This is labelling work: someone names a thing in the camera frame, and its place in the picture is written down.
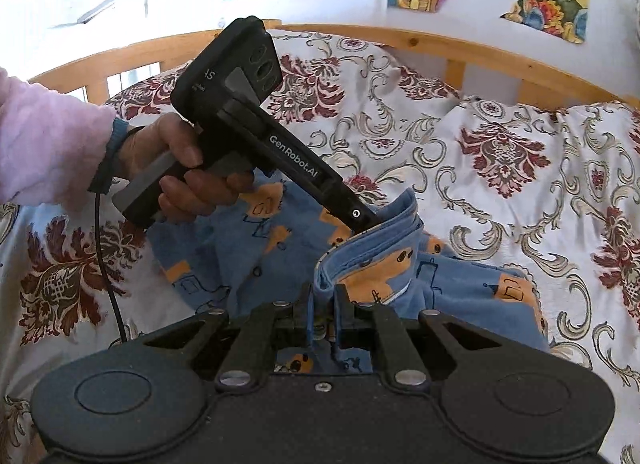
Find black cable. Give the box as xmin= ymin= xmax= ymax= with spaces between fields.
xmin=93 ymin=188 xmax=129 ymax=346

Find person's left hand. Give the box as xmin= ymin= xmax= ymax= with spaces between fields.
xmin=119 ymin=111 xmax=257 ymax=226

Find wooden bed frame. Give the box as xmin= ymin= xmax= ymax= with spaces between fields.
xmin=27 ymin=19 xmax=640 ymax=111

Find blue pants with orange print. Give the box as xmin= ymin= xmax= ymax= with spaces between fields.
xmin=147 ymin=178 xmax=552 ymax=376

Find white window frame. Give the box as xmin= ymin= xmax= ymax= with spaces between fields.
xmin=47 ymin=0 xmax=149 ymax=26

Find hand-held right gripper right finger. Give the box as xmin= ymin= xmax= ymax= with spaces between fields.
xmin=333 ymin=285 xmax=498 ymax=391

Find floral printed blanket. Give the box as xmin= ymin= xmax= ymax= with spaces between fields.
xmin=0 ymin=33 xmax=640 ymax=464

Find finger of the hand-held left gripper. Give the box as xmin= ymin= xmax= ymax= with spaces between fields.
xmin=320 ymin=178 xmax=385 ymax=236

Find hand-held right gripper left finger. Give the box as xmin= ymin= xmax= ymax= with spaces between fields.
xmin=142 ymin=293 xmax=316 ymax=393

